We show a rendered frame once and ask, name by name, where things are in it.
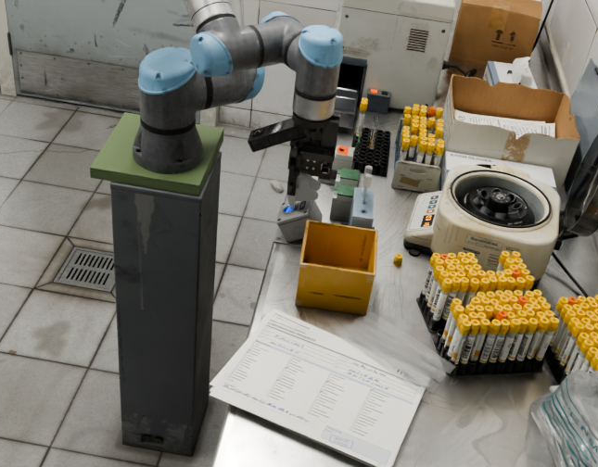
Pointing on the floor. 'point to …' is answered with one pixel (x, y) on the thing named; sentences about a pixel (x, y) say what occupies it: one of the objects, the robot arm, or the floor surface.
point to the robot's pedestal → (164, 309)
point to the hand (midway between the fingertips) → (289, 201)
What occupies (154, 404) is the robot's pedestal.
